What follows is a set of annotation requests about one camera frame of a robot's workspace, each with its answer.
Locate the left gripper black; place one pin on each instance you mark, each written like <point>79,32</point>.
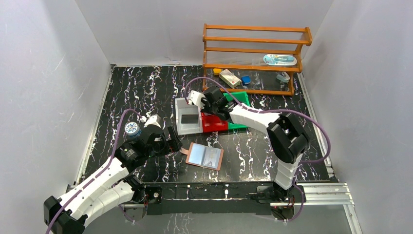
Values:
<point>171,141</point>

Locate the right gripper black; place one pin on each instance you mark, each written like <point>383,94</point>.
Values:
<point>204,105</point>

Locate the brown leather card holder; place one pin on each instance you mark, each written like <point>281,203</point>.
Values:
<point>203,156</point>

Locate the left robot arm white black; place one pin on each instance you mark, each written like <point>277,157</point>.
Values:
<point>112,184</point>

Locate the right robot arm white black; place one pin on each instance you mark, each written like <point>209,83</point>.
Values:
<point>287,137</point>

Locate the black card in white bin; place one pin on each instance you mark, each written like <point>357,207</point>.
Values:
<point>189,119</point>

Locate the red plastic bin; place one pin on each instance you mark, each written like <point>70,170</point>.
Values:
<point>212,123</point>

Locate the white plastic bin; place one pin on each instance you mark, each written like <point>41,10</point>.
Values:
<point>182,108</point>

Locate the green plastic bin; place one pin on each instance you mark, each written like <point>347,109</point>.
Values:
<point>243,98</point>

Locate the white cardboard box on shelf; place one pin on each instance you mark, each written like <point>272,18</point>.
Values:
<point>229,78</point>

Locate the small yellow block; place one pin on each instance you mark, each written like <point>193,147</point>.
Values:
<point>217,71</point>

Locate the small blue block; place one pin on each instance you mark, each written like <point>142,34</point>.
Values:
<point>246,80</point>

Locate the blue patterned can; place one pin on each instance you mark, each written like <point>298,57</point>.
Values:
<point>132,129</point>

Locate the wooden orange shelf rack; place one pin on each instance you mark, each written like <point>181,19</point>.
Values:
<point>241,49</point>

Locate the teal packaged tool on shelf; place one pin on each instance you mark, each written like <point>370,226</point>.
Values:
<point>279,60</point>

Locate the light blue tape dispenser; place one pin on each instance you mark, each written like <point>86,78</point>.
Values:
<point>283,77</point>

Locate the black metal base frame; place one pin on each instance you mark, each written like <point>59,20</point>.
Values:
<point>213,198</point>

